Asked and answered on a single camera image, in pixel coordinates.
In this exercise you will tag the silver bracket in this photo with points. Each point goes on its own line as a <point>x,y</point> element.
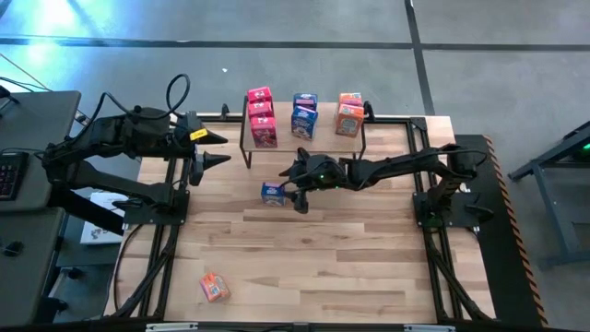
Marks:
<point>170,327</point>
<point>428,328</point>

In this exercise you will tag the black keyboard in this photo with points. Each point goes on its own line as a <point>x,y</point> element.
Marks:
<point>11,177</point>

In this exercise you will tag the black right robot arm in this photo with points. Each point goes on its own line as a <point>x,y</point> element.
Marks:
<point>405,166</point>

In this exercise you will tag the yellow gripper tag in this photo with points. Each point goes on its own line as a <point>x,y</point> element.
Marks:
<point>198,134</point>

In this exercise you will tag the orange Frosted Mini Wheats box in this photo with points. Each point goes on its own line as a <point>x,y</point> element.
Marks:
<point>214,287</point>
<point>349,121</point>
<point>350,98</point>

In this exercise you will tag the black aluminium table frame rails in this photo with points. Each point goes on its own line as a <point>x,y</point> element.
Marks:
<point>416,138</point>

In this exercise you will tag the blue Frosted Flakes box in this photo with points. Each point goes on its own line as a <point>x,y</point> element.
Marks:
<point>304,122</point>
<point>273,193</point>
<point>305,100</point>

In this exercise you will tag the white printed paper box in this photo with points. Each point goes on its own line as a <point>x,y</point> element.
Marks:
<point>99,230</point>

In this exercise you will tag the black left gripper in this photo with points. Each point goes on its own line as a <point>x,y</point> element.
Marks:
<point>175,136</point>

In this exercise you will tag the wooden shelf black metal frame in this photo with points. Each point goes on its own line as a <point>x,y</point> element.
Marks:
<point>322,144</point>

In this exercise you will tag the grey desk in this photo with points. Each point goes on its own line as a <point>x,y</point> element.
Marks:
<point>27,276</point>
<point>41,120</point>

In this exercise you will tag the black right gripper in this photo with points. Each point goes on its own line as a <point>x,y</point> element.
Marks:
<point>322,173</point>

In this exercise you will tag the grey-legged workbench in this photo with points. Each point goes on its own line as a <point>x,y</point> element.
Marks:
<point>551,216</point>

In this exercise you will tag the black desk support bar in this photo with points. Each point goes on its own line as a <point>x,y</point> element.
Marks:
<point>83,209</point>

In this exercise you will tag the black table clamp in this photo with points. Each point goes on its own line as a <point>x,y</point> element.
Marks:
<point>224,111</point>
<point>369,111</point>

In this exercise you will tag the black mat orange striped edge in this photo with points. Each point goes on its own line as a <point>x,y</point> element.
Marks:
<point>502,276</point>

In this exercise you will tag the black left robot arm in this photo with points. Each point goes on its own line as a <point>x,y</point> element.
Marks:
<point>115,133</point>

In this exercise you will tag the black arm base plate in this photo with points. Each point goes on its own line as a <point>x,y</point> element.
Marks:
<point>456,221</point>
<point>133,216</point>

